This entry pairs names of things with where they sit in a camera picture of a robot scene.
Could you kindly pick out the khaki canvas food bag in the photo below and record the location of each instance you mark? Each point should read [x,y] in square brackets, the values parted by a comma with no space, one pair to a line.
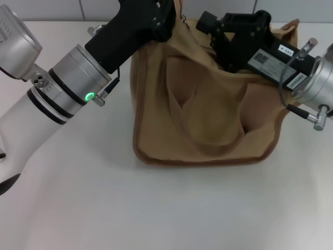
[208,117]

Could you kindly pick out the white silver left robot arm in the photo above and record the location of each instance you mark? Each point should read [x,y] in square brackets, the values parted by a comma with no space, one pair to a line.
[67,78]

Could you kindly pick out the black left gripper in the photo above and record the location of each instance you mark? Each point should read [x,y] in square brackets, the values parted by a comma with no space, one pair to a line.
[125,34]

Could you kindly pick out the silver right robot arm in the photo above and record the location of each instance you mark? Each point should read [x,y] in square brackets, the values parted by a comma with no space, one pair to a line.
[317,78]

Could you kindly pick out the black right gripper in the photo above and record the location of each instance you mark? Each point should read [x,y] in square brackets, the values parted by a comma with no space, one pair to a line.
[268,52]

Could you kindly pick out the silver metal zipper pull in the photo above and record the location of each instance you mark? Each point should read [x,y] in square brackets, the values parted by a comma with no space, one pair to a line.
[185,22]

